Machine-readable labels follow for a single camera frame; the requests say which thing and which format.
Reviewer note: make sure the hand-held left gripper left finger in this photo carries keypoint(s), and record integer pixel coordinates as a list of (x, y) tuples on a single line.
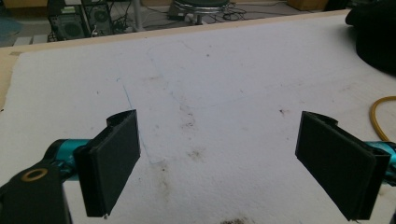
[(109, 161)]

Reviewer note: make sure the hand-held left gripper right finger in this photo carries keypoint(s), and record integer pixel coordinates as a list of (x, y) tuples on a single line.
[(336, 165)]

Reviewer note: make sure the white table cloth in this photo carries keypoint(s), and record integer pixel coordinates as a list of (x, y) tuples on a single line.
[(218, 93)]

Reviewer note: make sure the dark cloth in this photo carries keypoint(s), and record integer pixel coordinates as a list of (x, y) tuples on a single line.
[(375, 37)]

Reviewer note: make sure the black computer tower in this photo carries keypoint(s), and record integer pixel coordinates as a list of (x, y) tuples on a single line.
[(67, 23), (99, 19)]

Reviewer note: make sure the cardboard box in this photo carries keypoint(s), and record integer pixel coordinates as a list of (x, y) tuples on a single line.
[(306, 4)]

